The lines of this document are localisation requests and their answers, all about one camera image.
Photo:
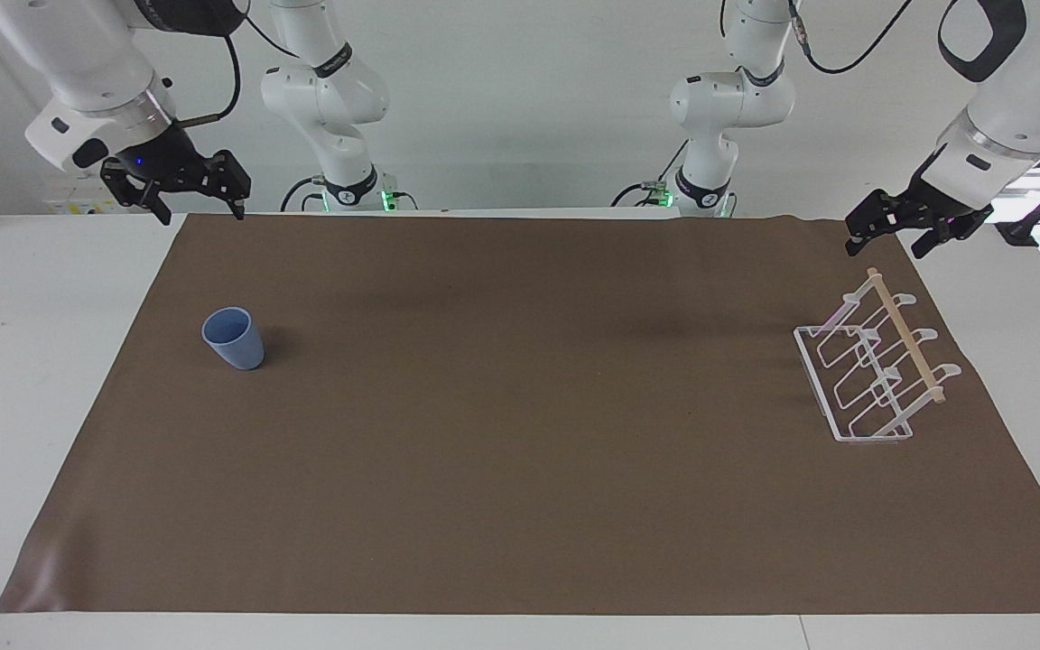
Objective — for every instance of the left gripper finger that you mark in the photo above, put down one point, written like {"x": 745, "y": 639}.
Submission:
{"x": 877, "y": 218}
{"x": 939, "y": 236}

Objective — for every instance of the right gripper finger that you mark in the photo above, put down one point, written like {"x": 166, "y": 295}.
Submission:
{"x": 229, "y": 181}
{"x": 136, "y": 191}

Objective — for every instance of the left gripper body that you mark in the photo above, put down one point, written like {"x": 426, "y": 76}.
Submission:
{"x": 949, "y": 209}

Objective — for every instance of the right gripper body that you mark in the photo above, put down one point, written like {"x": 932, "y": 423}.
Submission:
{"x": 166, "y": 153}

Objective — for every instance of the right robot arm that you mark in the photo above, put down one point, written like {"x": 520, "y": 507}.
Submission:
{"x": 96, "y": 63}

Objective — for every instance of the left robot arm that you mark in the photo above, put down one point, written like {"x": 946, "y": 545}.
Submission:
{"x": 1016, "y": 99}

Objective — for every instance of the blue plastic cup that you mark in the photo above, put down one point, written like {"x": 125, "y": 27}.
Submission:
{"x": 235, "y": 339}

